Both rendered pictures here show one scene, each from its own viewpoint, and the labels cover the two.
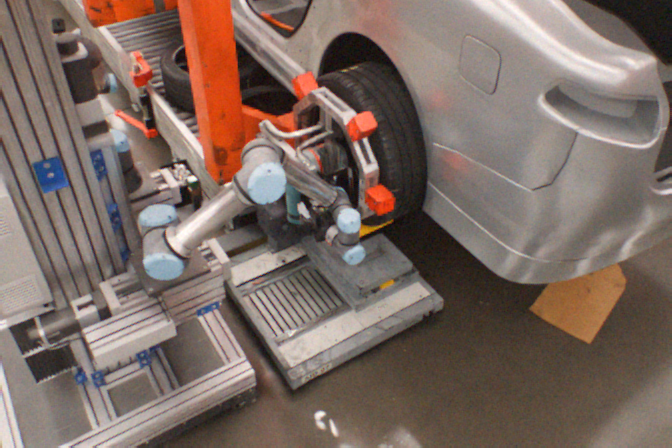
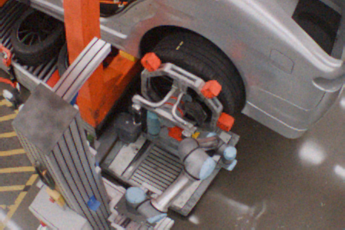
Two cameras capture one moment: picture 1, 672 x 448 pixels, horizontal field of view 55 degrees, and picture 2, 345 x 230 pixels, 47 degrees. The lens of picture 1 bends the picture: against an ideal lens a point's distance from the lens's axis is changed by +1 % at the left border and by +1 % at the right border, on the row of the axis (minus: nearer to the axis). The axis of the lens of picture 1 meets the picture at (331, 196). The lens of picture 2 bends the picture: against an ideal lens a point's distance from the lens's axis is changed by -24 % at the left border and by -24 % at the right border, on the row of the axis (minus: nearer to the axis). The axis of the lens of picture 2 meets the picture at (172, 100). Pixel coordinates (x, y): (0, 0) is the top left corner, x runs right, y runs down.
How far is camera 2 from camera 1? 158 cm
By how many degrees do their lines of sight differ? 26
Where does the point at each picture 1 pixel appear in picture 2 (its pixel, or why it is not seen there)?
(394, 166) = (231, 102)
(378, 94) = (210, 63)
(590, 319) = not seen: hidden behind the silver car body
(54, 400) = not seen: outside the picture
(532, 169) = (308, 103)
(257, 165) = (201, 164)
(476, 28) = (279, 48)
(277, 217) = (134, 132)
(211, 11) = not seen: hidden behind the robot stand
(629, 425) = (319, 156)
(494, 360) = (270, 155)
